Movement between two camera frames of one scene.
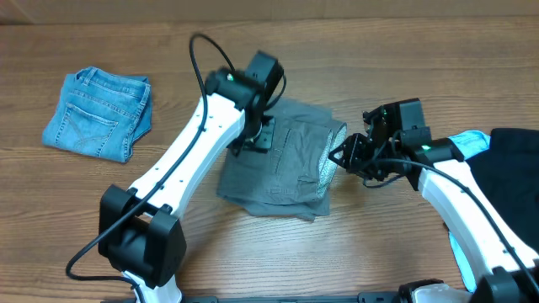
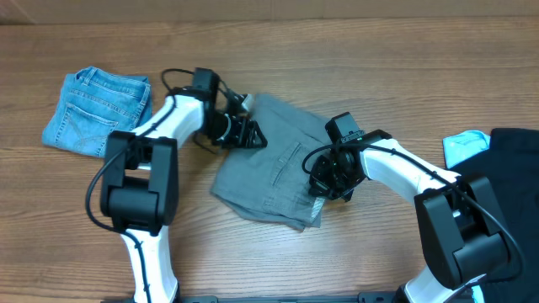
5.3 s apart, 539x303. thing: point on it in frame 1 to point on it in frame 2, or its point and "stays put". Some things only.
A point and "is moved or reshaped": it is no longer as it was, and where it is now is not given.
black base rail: [370, 296] stays put
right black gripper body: [362, 151] to [322, 178]
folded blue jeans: [100, 114] stays put
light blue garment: [467, 143] stays put
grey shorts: [288, 179] is moved or reshaped
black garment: [509, 173] stays put
